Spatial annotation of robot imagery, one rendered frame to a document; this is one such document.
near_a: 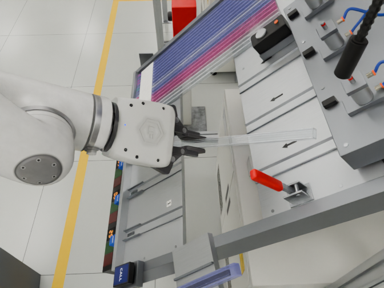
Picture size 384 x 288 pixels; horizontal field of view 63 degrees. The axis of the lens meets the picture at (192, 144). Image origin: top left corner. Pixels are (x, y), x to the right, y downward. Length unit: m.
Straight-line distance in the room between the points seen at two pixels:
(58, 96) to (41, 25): 2.53
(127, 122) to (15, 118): 0.17
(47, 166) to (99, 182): 1.38
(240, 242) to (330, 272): 0.42
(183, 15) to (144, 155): 0.96
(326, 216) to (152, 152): 0.27
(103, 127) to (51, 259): 1.25
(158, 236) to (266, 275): 0.32
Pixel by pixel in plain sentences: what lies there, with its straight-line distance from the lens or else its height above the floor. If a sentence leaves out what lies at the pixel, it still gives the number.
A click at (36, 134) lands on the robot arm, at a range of 0.35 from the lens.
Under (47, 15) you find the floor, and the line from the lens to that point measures 3.06.
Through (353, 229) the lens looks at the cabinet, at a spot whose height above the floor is 0.62.
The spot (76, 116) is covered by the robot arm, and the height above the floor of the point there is 1.15.
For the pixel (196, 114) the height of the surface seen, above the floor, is 0.01.
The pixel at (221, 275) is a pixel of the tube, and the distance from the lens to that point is 0.39.
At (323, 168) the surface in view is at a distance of 0.51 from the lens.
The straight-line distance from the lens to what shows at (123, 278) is 0.68.
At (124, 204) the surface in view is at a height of 0.73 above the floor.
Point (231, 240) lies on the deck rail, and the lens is 0.54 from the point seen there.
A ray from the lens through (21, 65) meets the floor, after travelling 2.59.
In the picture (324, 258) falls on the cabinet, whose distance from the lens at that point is 0.93.
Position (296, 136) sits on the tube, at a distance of 0.43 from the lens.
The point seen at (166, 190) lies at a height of 0.82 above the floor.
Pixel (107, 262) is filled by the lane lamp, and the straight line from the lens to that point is 0.85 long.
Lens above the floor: 1.45
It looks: 53 degrees down
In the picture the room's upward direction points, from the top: straight up
